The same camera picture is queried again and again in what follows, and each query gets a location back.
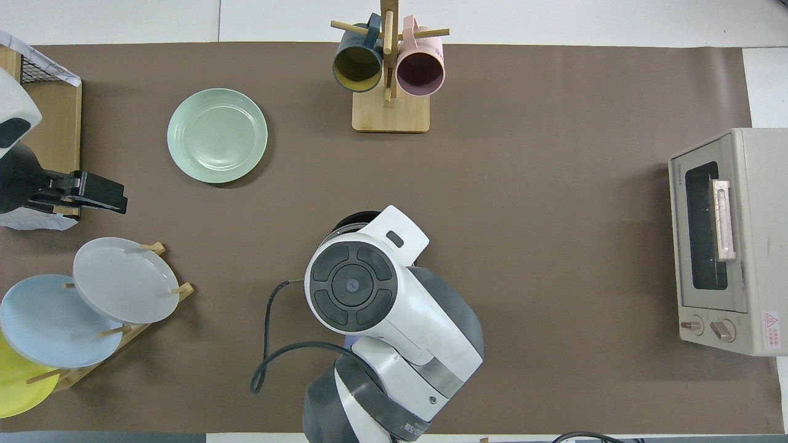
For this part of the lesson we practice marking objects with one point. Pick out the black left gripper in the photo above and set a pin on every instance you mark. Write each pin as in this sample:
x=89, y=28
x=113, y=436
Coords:
x=21, y=181

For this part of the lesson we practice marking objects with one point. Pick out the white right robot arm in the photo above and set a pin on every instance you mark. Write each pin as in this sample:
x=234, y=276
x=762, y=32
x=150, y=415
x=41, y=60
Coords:
x=394, y=307

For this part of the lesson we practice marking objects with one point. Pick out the grey plate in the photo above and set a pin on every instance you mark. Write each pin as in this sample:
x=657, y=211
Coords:
x=123, y=280

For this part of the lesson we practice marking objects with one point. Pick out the green plate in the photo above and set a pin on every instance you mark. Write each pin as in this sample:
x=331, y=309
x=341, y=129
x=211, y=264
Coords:
x=217, y=135

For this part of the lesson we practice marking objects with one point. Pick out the light blue plate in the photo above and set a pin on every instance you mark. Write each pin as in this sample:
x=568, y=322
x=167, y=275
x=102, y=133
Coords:
x=49, y=326

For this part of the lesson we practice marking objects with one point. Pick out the wooden plate rack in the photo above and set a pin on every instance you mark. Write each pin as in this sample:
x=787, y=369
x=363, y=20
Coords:
x=68, y=376

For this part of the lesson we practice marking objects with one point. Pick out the yellow plate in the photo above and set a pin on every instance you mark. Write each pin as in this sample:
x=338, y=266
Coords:
x=18, y=387

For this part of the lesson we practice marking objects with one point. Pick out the dark blue pot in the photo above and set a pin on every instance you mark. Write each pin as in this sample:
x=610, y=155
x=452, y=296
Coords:
x=360, y=218

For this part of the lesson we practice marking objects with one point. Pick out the dark teal mug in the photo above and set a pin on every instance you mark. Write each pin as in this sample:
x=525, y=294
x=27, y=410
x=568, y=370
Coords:
x=357, y=64

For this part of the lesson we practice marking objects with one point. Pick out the wooden mug tree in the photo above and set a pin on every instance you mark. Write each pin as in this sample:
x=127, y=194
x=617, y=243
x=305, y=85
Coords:
x=391, y=114

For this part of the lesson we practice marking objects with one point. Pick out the pink ribbed mug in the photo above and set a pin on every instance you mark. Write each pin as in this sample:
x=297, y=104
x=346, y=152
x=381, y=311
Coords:
x=420, y=71

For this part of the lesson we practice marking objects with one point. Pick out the brown table mat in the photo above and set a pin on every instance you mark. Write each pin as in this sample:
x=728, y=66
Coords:
x=554, y=184

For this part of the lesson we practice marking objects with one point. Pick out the beige toaster oven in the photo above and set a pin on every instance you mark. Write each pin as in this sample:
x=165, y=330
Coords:
x=763, y=234

